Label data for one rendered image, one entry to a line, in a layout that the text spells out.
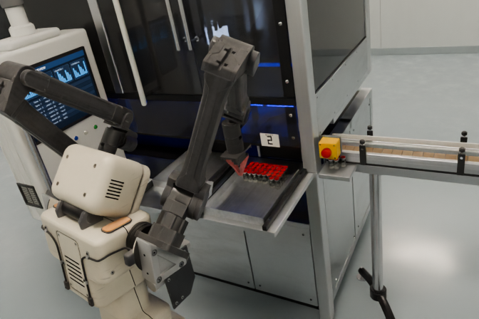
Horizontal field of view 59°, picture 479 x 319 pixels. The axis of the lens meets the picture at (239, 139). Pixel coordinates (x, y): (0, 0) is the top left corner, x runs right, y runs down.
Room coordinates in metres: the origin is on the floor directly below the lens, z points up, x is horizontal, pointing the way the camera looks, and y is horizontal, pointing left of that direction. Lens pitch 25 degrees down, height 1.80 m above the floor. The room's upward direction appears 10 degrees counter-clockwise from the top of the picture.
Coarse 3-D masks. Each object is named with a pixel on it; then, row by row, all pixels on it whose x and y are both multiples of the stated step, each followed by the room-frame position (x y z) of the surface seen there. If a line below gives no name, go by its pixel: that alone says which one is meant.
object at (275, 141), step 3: (261, 135) 1.61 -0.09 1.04; (264, 135) 1.60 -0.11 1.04; (267, 135) 1.59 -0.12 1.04; (270, 135) 1.59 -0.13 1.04; (273, 135) 1.58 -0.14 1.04; (276, 135) 1.57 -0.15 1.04; (261, 138) 1.61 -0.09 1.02; (264, 138) 1.60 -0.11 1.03; (267, 138) 1.60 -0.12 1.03; (270, 138) 1.59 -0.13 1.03; (273, 138) 1.58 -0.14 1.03; (276, 138) 1.57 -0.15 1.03; (261, 141) 1.61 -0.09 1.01; (264, 141) 1.60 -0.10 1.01; (270, 141) 1.59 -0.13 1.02; (273, 141) 1.58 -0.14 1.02; (276, 141) 1.57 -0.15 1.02; (264, 144) 1.61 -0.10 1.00; (267, 144) 1.60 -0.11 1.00; (273, 144) 1.58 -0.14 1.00; (276, 144) 1.58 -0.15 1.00
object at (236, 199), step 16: (240, 176) 1.58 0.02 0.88; (224, 192) 1.47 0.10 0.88; (240, 192) 1.45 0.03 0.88; (256, 192) 1.43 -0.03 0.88; (272, 192) 1.40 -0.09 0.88; (208, 208) 1.33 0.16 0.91; (224, 208) 1.36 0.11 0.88; (240, 208) 1.34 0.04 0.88; (256, 208) 1.32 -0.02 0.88; (272, 208) 1.27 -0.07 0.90
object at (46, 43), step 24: (0, 48) 1.71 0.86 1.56; (24, 48) 1.72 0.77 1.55; (48, 48) 1.80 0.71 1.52; (72, 48) 1.90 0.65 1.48; (48, 72) 1.76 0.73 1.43; (72, 72) 1.86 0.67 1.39; (96, 72) 1.97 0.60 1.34; (0, 120) 1.61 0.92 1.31; (72, 120) 1.79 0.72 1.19; (96, 120) 1.90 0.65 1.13; (0, 144) 1.65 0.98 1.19; (24, 144) 1.59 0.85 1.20; (96, 144) 1.86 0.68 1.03; (24, 168) 1.59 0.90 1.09; (48, 168) 1.63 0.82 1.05; (24, 192) 1.63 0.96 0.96
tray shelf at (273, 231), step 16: (256, 160) 1.69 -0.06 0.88; (272, 160) 1.67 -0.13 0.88; (304, 176) 1.49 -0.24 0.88; (160, 192) 1.56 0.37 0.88; (144, 208) 1.48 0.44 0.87; (160, 208) 1.44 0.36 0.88; (288, 208) 1.29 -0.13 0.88; (224, 224) 1.27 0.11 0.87; (240, 224) 1.24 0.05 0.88; (256, 224) 1.22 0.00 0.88; (272, 224) 1.21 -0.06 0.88
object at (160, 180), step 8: (184, 152) 1.84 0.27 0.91; (216, 152) 1.84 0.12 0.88; (176, 160) 1.77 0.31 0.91; (184, 160) 1.82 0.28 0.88; (208, 160) 1.77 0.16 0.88; (216, 160) 1.76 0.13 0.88; (168, 168) 1.72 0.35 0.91; (176, 168) 1.75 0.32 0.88; (208, 168) 1.70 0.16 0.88; (216, 168) 1.68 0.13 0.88; (224, 168) 1.64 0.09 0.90; (160, 176) 1.67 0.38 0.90; (168, 176) 1.69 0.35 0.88; (208, 176) 1.62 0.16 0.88; (216, 176) 1.59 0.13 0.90; (160, 184) 1.60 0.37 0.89
